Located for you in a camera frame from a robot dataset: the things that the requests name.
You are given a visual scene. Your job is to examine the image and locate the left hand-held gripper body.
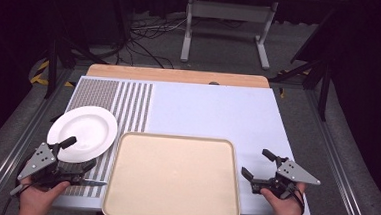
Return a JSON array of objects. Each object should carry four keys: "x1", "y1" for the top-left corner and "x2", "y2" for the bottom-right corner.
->
[{"x1": 9, "y1": 139, "x2": 87, "y2": 201}]

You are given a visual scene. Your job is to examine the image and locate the beige plastic tray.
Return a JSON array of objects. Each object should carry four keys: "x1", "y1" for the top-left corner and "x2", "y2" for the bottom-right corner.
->
[{"x1": 101, "y1": 129, "x2": 246, "y2": 215}]

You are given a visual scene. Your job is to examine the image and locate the person's left hand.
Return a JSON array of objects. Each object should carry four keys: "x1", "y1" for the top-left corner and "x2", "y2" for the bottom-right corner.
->
[{"x1": 17, "y1": 177, "x2": 72, "y2": 215}]

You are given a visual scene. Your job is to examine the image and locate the grey metal floor rail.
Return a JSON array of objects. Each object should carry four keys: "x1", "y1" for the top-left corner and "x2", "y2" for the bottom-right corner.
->
[
  {"x1": 295, "y1": 88, "x2": 381, "y2": 215},
  {"x1": 0, "y1": 65, "x2": 80, "y2": 215}
]

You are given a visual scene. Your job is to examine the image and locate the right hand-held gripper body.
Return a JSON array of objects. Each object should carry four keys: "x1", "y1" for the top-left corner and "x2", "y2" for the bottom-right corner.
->
[{"x1": 249, "y1": 154, "x2": 323, "y2": 203}]

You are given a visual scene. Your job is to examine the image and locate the white mat with grey stripes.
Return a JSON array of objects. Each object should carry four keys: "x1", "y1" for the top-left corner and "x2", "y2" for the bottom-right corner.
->
[{"x1": 51, "y1": 73, "x2": 319, "y2": 215}]

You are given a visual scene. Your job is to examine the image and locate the white metal stand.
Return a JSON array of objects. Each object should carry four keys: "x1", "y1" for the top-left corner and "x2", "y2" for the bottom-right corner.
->
[{"x1": 179, "y1": 0, "x2": 280, "y2": 72}]

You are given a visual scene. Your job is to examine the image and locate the yellow black floor tape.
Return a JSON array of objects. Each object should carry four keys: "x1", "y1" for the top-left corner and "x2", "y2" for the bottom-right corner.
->
[{"x1": 29, "y1": 58, "x2": 78, "y2": 88}]

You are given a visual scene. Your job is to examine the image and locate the person's right hand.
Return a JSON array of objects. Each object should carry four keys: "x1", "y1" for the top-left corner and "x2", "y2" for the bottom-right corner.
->
[{"x1": 258, "y1": 179, "x2": 308, "y2": 215}]

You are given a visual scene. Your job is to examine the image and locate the dark pointed metal tool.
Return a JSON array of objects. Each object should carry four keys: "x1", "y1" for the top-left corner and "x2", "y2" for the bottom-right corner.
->
[{"x1": 81, "y1": 179, "x2": 109, "y2": 188}]

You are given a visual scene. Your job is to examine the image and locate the bundle of floor cables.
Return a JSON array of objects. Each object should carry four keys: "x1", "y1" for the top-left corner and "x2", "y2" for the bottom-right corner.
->
[{"x1": 114, "y1": 11, "x2": 189, "y2": 71}]

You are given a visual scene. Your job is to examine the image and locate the black tripod stand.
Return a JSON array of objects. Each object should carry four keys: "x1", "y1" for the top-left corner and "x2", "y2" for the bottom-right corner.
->
[
  {"x1": 42, "y1": 0, "x2": 114, "y2": 104},
  {"x1": 267, "y1": 1, "x2": 344, "y2": 123}
]

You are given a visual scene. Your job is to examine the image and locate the white round plate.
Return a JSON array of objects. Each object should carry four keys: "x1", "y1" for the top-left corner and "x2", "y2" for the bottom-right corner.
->
[{"x1": 45, "y1": 103, "x2": 120, "y2": 166}]

